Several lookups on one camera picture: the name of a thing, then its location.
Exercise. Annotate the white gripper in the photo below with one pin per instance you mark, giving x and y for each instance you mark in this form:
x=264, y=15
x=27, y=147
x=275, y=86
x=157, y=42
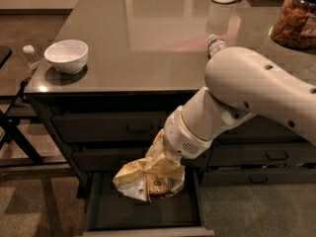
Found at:
x=182, y=136

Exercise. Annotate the brown sea salt chip bag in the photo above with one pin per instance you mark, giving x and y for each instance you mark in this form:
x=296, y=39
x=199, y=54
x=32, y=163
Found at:
x=147, y=178

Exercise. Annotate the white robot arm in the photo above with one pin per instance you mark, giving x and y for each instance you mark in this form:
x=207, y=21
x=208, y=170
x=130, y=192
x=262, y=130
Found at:
x=239, y=84

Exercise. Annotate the top left drawer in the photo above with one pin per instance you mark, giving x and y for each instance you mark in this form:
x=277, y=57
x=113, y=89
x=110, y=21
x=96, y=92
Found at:
x=102, y=127

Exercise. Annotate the middle left drawer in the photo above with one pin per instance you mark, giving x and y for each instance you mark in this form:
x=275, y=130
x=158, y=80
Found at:
x=106, y=159

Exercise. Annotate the bottom right drawer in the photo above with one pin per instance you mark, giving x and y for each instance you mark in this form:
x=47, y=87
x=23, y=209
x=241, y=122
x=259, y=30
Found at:
x=269, y=176

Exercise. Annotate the open bottom left drawer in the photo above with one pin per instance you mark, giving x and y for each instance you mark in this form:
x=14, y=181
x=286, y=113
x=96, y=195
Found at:
x=110, y=214

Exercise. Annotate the dark grey drawer cabinet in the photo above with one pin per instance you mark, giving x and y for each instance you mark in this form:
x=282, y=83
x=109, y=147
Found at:
x=149, y=56

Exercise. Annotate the top right drawer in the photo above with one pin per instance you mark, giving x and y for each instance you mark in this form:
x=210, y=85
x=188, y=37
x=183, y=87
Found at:
x=259, y=130

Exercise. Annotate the middle right drawer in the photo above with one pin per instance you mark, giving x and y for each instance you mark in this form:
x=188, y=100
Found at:
x=262, y=154

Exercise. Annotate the clear plastic water bottle lying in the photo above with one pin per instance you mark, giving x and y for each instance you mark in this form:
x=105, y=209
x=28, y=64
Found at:
x=214, y=45

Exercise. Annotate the white ceramic bowl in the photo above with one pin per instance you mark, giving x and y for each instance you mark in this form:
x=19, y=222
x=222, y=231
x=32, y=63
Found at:
x=67, y=56

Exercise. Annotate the black folding side table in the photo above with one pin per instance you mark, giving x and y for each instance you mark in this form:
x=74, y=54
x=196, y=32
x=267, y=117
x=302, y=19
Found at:
x=19, y=109

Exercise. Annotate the small bottle with white cap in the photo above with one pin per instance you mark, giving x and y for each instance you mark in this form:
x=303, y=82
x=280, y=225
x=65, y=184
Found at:
x=32, y=57

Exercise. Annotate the clear jar of snacks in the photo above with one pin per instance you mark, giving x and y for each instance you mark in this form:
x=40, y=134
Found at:
x=295, y=26

